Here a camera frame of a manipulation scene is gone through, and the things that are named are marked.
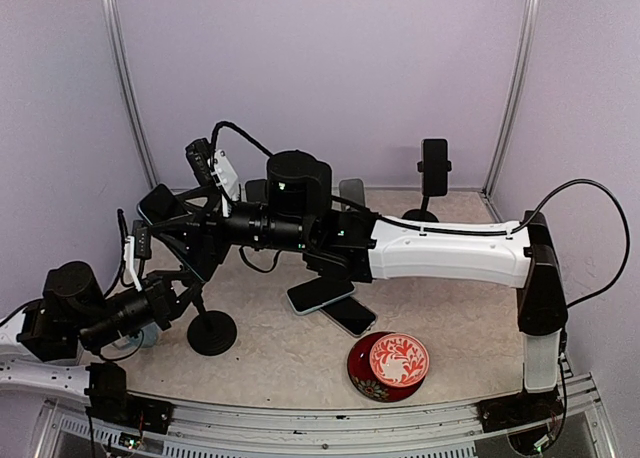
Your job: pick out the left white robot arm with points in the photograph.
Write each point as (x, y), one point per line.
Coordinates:
(64, 378)

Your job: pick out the light blue mug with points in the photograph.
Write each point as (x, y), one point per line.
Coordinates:
(146, 338)

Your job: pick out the dark red floral plate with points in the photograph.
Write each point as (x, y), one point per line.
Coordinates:
(364, 380)

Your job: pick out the black pole phone stand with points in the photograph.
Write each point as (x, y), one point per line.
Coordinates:
(212, 333)
(423, 214)

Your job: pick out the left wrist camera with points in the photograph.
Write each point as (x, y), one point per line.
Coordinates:
(136, 251)

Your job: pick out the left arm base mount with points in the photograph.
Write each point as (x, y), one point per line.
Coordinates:
(111, 402)

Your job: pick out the middle stacked blue smartphone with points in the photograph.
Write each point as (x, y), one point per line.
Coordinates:
(313, 295)

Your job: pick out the red white patterned bowl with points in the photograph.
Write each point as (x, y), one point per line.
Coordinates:
(399, 360)

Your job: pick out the left small desk phone stand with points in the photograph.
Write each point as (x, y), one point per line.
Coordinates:
(255, 193)

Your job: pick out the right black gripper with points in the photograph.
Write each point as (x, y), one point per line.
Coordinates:
(212, 203)

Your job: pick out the aluminium corner post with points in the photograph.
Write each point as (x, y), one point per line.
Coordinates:
(118, 47)
(516, 87)

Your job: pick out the right small desk phone stand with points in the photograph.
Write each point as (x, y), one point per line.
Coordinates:
(353, 191)

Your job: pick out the lone black smartphone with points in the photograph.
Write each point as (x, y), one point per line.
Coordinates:
(156, 208)

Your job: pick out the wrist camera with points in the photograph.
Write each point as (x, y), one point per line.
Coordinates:
(213, 170)
(136, 251)

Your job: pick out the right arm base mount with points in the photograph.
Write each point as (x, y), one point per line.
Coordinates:
(519, 409)

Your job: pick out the right aluminium corner post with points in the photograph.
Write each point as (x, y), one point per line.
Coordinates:
(516, 87)

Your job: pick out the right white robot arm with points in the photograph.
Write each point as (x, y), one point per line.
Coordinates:
(358, 245)

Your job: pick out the front aluminium frame rail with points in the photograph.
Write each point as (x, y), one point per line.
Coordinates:
(441, 430)

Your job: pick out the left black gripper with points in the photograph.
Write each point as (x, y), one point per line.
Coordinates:
(157, 286)

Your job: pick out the left aluminium corner post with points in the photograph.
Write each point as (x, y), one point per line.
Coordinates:
(118, 47)

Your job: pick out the small desk phone stand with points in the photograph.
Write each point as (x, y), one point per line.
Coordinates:
(255, 193)
(353, 191)

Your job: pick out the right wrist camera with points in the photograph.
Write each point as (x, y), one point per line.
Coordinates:
(213, 170)

